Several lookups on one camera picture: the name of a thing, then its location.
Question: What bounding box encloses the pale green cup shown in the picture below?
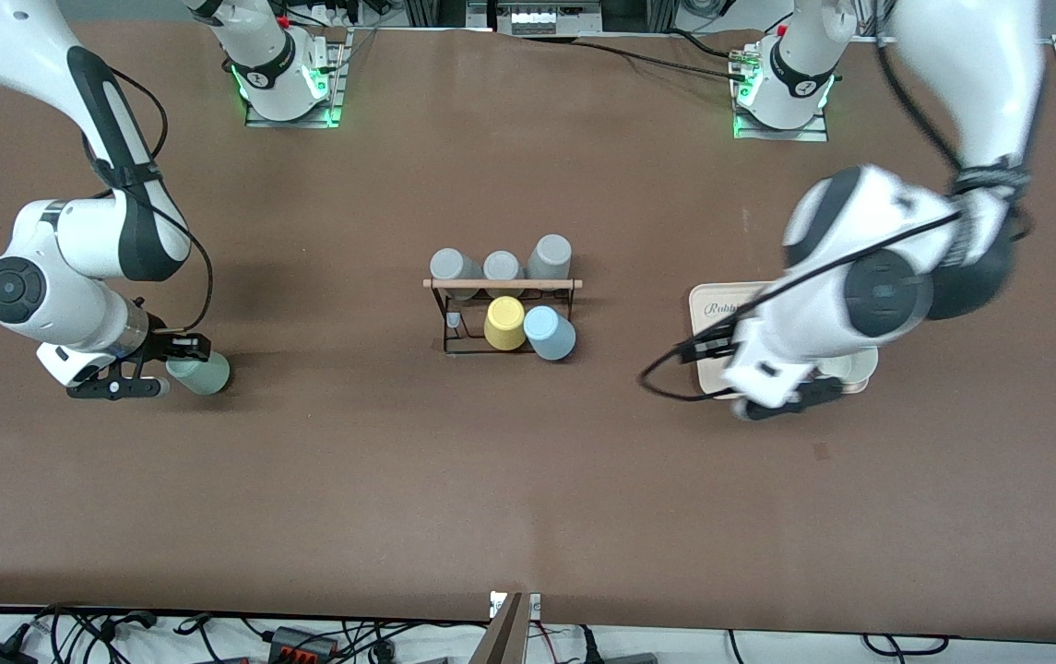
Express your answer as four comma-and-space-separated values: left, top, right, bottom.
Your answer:
165, 352, 232, 397

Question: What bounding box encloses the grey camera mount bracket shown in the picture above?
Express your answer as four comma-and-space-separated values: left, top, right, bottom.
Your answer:
470, 590, 543, 664

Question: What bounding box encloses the beige rectangular Rabbit tray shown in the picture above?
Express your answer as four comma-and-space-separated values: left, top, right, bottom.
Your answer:
689, 281, 880, 400

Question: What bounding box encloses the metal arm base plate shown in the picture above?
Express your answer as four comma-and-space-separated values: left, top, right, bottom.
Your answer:
243, 26, 350, 129
731, 41, 832, 143

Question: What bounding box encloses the grey device box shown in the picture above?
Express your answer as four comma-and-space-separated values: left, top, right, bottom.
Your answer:
496, 0, 604, 38

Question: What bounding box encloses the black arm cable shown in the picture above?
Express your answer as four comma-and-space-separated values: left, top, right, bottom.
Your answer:
637, 210, 964, 403
83, 63, 216, 335

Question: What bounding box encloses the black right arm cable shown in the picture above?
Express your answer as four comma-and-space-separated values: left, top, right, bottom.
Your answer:
83, 63, 216, 335

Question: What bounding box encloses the black wire cup rack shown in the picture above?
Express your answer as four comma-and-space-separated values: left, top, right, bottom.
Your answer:
423, 277, 584, 357

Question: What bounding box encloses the black power strip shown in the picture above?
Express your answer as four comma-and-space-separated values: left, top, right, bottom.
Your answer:
267, 625, 341, 664

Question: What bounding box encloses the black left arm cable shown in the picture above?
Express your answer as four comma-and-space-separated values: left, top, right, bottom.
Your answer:
637, 210, 964, 403

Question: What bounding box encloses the large white cup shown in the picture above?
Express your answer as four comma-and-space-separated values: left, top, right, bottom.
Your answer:
813, 347, 872, 386

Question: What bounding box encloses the black table cable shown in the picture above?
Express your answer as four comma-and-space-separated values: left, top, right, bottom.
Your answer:
528, 30, 750, 84

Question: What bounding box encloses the tall grey cup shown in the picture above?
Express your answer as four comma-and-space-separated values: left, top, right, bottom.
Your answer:
526, 233, 574, 281

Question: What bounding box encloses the blue cup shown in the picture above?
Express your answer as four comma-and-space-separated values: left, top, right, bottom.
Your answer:
523, 305, 578, 362

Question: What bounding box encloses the yellow cup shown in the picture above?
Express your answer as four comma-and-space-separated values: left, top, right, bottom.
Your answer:
483, 295, 529, 353

